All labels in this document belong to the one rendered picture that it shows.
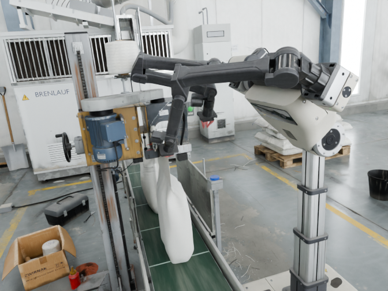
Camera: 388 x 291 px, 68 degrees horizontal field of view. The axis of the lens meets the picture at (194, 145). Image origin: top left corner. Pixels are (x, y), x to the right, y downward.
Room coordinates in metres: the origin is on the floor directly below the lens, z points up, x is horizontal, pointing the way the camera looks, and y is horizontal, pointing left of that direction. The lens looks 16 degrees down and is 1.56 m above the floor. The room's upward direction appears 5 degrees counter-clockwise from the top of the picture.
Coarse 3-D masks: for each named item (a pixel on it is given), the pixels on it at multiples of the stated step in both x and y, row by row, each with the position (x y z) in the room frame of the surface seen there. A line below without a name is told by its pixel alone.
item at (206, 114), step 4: (204, 108) 1.55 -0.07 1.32; (212, 108) 1.55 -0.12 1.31; (200, 112) 1.60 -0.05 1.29; (204, 112) 1.56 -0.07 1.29; (208, 112) 1.55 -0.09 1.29; (212, 112) 1.57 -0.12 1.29; (200, 116) 1.56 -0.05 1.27; (204, 116) 1.57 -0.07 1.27; (208, 116) 1.56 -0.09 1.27; (212, 116) 1.57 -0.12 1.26; (216, 116) 1.58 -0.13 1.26; (200, 120) 1.55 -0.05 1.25
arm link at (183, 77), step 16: (288, 48) 0.91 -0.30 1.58; (176, 64) 1.05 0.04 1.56; (224, 64) 0.98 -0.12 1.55; (240, 64) 0.95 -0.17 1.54; (256, 64) 0.92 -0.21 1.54; (272, 64) 0.94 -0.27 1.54; (176, 80) 1.00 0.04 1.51; (192, 80) 1.01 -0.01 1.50; (208, 80) 0.99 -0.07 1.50; (224, 80) 0.98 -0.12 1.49; (240, 80) 0.96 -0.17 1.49; (256, 80) 0.94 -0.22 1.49; (272, 80) 0.89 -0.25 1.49; (288, 80) 0.87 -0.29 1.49
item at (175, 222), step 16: (160, 160) 1.86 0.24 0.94; (160, 176) 1.80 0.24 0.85; (160, 192) 1.63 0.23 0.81; (176, 192) 1.54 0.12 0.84; (160, 208) 1.62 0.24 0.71; (176, 208) 1.50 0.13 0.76; (160, 224) 1.71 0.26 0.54; (176, 224) 1.48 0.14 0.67; (176, 240) 1.48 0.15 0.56; (192, 240) 1.54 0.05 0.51; (176, 256) 1.48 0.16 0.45
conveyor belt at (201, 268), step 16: (144, 208) 2.25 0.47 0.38; (144, 224) 2.00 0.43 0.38; (192, 224) 1.94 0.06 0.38; (144, 240) 1.78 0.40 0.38; (160, 240) 1.77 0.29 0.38; (160, 256) 1.59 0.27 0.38; (192, 256) 1.56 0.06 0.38; (208, 256) 1.55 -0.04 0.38; (160, 272) 1.44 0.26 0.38; (176, 272) 1.43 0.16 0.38; (192, 272) 1.42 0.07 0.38; (208, 272) 1.41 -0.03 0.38; (160, 288) 1.32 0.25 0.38; (176, 288) 1.31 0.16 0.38; (192, 288) 1.30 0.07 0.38; (208, 288) 1.29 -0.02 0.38; (224, 288) 1.28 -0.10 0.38
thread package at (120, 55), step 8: (120, 40) 1.53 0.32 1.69; (128, 40) 1.52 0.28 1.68; (112, 48) 1.48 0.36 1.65; (120, 48) 1.48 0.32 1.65; (128, 48) 1.49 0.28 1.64; (136, 48) 1.54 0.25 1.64; (112, 56) 1.48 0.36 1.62; (120, 56) 1.47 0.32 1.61; (128, 56) 1.49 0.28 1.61; (136, 56) 1.53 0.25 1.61; (112, 64) 1.48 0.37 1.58; (120, 64) 1.47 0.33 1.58; (128, 64) 1.48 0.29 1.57; (112, 72) 1.49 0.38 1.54; (120, 72) 1.47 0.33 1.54; (128, 72) 1.48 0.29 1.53
